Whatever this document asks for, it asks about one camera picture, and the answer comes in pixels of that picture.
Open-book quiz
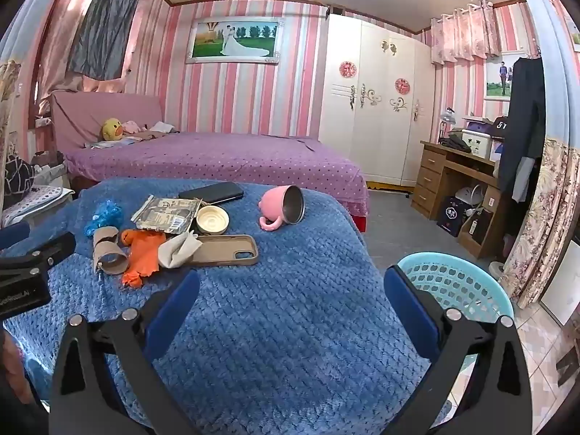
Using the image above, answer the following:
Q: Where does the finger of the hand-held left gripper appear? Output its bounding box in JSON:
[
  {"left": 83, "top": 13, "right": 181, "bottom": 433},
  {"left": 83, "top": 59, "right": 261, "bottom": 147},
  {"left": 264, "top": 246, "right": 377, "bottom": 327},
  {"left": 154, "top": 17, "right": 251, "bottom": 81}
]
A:
[
  {"left": 0, "top": 221, "right": 30, "bottom": 251},
  {"left": 0, "top": 232, "right": 77, "bottom": 284}
]

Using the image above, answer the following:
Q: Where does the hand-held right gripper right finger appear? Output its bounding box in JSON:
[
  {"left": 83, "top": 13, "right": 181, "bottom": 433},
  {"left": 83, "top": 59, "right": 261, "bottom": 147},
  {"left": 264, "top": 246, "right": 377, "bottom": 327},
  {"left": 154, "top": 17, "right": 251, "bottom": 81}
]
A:
[{"left": 384, "top": 264, "right": 534, "bottom": 435}]

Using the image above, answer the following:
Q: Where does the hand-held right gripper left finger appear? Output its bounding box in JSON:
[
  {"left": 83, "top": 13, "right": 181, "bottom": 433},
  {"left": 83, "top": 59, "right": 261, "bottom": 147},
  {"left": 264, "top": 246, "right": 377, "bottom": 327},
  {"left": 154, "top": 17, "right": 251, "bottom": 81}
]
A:
[{"left": 47, "top": 274, "right": 202, "bottom": 435}]

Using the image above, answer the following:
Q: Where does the cardboard tube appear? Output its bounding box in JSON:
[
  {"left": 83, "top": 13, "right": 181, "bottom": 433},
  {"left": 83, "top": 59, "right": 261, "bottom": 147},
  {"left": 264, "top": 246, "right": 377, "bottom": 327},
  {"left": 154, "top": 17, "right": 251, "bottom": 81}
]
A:
[{"left": 92, "top": 227, "right": 131, "bottom": 277}]

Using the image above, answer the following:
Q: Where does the light blue plastic basket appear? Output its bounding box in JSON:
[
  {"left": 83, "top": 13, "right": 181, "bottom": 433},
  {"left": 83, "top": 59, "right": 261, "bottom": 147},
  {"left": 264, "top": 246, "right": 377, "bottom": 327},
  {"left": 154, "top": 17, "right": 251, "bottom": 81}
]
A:
[{"left": 396, "top": 252, "right": 516, "bottom": 331}]

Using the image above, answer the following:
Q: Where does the beige tissue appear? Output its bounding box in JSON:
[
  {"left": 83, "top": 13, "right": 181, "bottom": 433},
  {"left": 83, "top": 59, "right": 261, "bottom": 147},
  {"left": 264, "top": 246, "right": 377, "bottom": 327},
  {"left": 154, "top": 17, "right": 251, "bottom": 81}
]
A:
[{"left": 158, "top": 230, "right": 203, "bottom": 270}]

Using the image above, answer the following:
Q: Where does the blue plastic bag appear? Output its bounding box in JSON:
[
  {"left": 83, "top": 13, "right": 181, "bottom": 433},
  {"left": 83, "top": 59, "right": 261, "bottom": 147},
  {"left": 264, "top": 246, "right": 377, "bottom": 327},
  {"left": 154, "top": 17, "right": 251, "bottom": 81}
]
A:
[{"left": 83, "top": 199, "right": 124, "bottom": 239}]

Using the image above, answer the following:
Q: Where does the orange peel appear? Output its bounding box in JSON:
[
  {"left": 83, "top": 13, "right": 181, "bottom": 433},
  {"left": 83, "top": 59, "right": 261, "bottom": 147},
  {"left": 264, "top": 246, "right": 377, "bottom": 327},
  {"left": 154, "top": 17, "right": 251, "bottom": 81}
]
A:
[{"left": 120, "top": 229, "right": 167, "bottom": 289}]

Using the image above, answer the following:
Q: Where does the grey printed snack wrapper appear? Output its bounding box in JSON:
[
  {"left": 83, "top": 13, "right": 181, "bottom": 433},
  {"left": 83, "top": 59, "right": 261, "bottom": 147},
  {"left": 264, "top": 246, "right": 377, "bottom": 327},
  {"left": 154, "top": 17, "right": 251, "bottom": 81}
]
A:
[{"left": 131, "top": 195, "right": 202, "bottom": 235}]

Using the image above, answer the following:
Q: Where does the cream round lid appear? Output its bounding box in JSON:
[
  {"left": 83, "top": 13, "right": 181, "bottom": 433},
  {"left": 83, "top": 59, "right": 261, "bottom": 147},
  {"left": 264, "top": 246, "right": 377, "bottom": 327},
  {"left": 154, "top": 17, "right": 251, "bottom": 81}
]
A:
[{"left": 196, "top": 205, "right": 232, "bottom": 236}]

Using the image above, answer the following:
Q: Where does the person's left hand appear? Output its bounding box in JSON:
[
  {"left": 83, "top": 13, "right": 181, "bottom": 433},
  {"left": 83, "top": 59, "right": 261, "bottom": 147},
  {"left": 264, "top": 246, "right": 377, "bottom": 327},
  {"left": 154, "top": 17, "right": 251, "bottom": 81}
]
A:
[{"left": 2, "top": 331, "right": 34, "bottom": 404}]

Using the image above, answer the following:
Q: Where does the black patterned bag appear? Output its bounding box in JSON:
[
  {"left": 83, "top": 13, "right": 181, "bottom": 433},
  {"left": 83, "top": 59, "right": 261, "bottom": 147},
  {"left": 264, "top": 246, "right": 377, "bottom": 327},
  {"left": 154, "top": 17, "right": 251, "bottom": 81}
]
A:
[{"left": 2, "top": 153, "right": 36, "bottom": 209}]

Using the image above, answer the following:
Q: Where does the tan phone case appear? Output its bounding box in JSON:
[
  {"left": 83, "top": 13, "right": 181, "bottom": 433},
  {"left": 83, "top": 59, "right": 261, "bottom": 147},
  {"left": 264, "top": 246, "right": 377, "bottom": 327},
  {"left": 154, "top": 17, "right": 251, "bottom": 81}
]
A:
[{"left": 183, "top": 234, "right": 260, "bottom": 267}]

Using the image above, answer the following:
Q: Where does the black printed box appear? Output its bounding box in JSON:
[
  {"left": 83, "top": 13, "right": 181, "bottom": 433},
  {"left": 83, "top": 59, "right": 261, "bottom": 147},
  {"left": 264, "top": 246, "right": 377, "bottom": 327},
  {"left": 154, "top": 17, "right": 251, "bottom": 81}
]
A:
[{"left": 436, "top": 196, "right": 472, "bottom": 237}]

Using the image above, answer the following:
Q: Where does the blue knitted blanket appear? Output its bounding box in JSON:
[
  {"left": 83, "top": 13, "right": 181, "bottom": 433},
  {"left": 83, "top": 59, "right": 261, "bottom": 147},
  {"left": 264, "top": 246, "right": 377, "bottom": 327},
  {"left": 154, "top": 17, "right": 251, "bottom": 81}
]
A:
[{"left": 0, "top": 177, "right": 447, "bottom": 435}]

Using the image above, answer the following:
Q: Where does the black smartphone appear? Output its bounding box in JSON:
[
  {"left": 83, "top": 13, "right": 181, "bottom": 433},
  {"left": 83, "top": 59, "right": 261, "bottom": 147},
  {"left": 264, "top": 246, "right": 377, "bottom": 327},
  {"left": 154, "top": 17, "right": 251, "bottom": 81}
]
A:
[{"left": 178, "top": 182, "right": 245, "bottom": 206}]

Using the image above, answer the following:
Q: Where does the white round appliance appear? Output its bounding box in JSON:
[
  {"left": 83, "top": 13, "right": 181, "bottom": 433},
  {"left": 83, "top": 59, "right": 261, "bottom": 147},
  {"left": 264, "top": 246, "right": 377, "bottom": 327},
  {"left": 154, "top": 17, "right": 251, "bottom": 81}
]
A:
[{"left": 454, "top": 185, "right": 488, "bottom": 211}]

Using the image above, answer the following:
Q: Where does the yellow duck plush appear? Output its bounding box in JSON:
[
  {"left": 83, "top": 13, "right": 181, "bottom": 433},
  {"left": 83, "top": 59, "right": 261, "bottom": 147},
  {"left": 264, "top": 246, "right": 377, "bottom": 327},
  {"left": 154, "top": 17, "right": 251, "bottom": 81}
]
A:
[{"left": 100, "top": 118, "right": 124, "bottom": 142}]

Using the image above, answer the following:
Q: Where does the floral and light blue curtain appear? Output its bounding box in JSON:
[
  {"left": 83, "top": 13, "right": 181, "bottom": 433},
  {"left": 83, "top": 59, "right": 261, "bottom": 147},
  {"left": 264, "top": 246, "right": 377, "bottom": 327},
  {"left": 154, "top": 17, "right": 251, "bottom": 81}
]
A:
[
  {"left": 0, "top": 9, "right": 28, "bottom": 211},
  {"left": 501, "top": 0, "right": 580, "bottom": 309}
]

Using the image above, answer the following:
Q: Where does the wooden desk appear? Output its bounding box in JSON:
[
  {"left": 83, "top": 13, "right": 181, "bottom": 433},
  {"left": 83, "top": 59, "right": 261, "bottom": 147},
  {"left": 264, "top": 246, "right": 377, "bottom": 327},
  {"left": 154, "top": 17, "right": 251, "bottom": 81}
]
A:
[{"left": 413, "top": 140, "right": 510, "bottom": 259}]

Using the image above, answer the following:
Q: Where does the pink headboard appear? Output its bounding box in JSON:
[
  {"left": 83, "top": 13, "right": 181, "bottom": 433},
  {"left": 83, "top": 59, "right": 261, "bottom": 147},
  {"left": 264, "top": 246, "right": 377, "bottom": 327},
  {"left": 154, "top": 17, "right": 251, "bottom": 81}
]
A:
[{"left": 49, "top": 91, "right": 165, "bottom": 152}]

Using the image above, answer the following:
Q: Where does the pink steel-lined cup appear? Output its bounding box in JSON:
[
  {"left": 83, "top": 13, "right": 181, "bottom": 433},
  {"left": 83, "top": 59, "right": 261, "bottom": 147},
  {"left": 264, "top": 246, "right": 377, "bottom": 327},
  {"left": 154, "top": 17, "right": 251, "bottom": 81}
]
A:
[{"left": 258, "top": 185, "right": 306, "bottom": 233}]

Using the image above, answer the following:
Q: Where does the white and black cabinet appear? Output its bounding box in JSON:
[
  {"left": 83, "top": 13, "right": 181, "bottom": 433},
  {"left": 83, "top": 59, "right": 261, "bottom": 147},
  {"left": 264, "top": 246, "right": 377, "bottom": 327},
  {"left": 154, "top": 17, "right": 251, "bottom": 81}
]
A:
[{"left": 541, "top": 231, "right": 580, "bottom": 327}]

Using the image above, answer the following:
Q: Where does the purple polka dot bed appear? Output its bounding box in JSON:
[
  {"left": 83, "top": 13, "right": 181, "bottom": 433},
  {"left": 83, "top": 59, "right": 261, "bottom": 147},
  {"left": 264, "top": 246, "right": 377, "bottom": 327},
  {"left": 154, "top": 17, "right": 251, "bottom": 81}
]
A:
[{"left": 63, "top": 131, "right": 370, "bottom": 218}]

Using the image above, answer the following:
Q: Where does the dark wooden stool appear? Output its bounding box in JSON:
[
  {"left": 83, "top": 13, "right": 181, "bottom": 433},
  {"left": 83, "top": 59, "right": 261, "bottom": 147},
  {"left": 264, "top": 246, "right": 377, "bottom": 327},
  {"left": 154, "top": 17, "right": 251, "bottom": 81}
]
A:
[{"left": 555, "top": 326, "right": 580, "bottom": 388}]

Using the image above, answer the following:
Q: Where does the grey hanging shirt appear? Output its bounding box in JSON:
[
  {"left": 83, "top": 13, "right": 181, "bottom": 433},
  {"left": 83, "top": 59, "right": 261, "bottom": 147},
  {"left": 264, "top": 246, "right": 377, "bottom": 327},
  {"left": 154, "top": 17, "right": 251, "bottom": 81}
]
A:
[{"left": 511, "top": 156, "right": 533, "bottom": 202}]

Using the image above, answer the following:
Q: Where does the black clothes pile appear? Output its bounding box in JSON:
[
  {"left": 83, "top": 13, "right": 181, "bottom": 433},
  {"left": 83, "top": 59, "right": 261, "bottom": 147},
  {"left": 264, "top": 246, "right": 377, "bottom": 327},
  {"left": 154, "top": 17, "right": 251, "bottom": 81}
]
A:
[{"left": 442, "top": 135, "right": 473, "bottom": 154}]

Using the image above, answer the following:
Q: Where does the white wardrobe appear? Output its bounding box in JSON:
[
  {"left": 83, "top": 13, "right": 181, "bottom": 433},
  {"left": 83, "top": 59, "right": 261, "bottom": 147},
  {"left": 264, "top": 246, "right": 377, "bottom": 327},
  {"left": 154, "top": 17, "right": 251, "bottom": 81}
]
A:
[{"left": 317, "top": 13, "right": 436, "bottom": 187}]

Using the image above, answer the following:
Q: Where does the white storage box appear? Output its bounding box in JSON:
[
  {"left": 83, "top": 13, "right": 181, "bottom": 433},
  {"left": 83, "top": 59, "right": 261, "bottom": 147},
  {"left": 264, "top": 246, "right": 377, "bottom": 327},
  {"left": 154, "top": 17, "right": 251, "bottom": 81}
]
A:
[{"left": 460, "top": 128, "right": 494, "bottom": 159}]

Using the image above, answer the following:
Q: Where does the desk lamp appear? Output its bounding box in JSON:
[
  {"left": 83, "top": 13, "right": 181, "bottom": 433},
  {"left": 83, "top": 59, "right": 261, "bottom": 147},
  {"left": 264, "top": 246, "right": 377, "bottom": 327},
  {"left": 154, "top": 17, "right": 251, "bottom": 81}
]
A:
[{"left": 437, "top": 106, "right": 456, "bottom": 143}]

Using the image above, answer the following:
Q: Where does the black hanging jacket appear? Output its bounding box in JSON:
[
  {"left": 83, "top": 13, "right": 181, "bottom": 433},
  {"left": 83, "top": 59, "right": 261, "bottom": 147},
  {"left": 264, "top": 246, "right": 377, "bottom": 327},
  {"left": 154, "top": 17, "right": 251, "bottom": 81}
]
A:
[{"left": 496, "top": 57, "right": 547, "bottom": 202}]

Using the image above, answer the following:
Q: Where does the grey curtain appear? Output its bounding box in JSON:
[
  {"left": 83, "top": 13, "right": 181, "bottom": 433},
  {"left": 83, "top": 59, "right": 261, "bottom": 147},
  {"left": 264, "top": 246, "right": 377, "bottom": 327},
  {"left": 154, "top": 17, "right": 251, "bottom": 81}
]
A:
[{"left": 67, "top": 0, "right": 145, "bottom": 80}]

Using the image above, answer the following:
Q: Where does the framed wedding picture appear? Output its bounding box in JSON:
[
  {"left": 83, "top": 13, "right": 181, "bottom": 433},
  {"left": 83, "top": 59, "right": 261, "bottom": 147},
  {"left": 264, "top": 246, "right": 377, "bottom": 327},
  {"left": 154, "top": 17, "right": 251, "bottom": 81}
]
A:
[{"left": 186, "top": 16, "right": 284, "bottom": 65}]

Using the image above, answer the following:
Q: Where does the pink floral valance curtain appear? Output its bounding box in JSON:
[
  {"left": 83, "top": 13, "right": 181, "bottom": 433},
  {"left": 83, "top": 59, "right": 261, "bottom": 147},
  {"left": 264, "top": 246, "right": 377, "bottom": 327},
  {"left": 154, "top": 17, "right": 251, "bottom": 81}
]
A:
[{"left": 430, "top": 0, "right": 503, "bottom": 66}]

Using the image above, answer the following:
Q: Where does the framed wall photo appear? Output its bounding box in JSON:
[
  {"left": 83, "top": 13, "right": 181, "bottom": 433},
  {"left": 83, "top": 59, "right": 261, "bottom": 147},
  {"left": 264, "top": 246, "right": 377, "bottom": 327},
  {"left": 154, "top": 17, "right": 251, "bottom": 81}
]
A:
[{"left": 484, "top": 54, "right": 515, "bottom": 100}]

